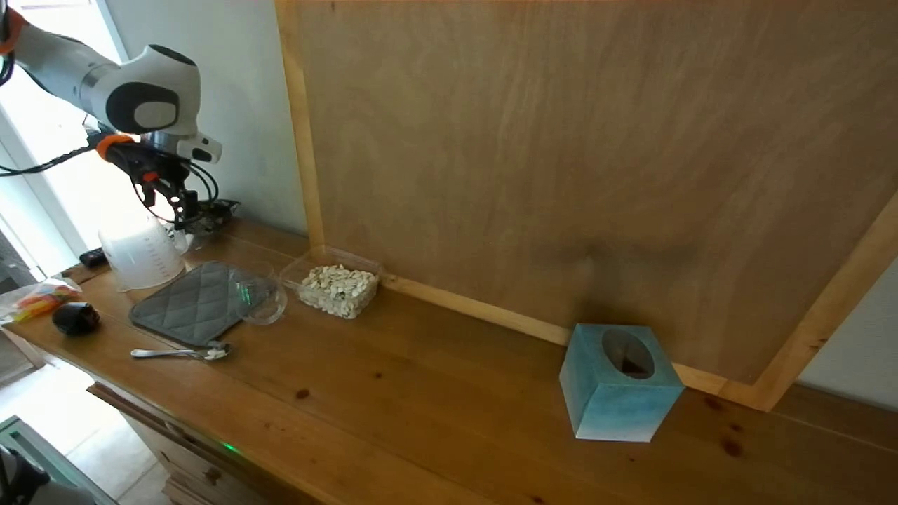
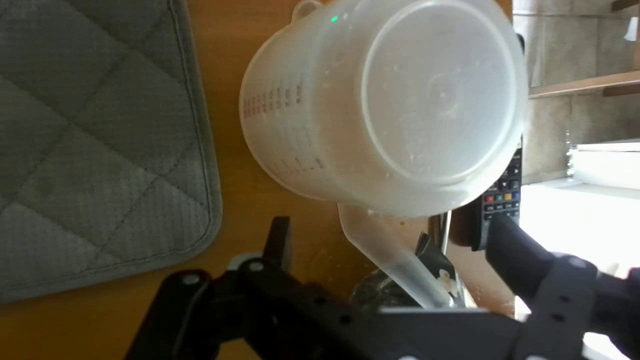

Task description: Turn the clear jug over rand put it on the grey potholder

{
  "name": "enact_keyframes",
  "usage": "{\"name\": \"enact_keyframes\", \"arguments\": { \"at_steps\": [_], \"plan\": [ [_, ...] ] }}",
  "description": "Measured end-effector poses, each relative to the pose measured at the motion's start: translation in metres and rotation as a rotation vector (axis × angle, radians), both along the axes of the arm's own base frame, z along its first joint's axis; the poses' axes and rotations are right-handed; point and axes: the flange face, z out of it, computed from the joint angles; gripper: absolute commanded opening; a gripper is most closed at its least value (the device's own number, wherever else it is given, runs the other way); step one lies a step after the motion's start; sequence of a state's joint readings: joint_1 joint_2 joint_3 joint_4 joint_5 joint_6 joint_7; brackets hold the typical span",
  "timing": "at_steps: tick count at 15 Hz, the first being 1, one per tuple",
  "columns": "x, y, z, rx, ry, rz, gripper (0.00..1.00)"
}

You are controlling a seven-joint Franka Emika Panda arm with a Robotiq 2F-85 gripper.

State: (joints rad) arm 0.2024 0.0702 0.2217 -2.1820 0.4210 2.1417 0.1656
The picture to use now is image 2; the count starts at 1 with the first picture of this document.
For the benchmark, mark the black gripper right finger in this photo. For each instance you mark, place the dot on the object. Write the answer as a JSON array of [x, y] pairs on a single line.
[[567, 292]]

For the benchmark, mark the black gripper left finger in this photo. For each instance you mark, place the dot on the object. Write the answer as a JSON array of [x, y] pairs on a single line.
[[201, 301]]

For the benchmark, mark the clear plastic measuring jug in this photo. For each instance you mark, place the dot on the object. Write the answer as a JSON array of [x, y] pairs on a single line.
[[401, 107]]

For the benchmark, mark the grey quilted potholder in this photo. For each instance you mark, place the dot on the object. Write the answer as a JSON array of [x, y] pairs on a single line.
[[93, 146]]

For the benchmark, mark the black remote control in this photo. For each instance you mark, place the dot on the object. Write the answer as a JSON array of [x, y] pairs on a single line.
[[503, 193]]

